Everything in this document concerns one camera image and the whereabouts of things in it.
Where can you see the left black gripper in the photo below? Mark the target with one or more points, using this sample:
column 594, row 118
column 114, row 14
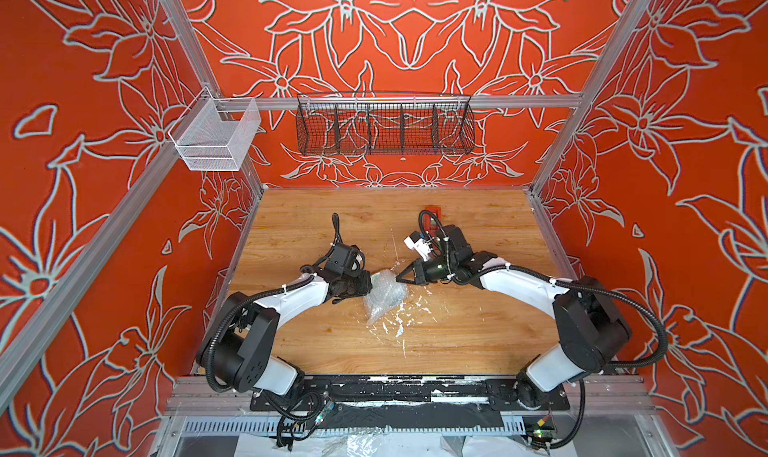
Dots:
column 366, row 284

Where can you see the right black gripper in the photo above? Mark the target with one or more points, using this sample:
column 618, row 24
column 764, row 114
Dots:
column 420, row 279

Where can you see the pink bubble wrap sheet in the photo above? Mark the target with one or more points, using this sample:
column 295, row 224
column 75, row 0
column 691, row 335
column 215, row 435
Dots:
column 386, row 294

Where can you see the red tape dispenser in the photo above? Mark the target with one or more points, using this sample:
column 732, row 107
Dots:
column 434, row 209

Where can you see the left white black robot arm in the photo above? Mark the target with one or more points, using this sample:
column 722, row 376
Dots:
column 236, row 352

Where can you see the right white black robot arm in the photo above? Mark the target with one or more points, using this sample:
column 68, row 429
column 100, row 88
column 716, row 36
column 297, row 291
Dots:
column 591, row 329

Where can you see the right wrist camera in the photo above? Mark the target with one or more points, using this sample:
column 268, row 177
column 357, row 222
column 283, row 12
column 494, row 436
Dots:
column 421, row 245

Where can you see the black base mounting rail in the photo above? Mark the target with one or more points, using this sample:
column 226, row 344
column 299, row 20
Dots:
column 497, row 392

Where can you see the black wire wall basket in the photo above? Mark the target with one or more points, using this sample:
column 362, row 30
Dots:
column 366, row 123

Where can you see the clear plastic wall bin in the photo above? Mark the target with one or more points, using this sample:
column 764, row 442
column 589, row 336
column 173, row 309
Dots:
column 210, row 139

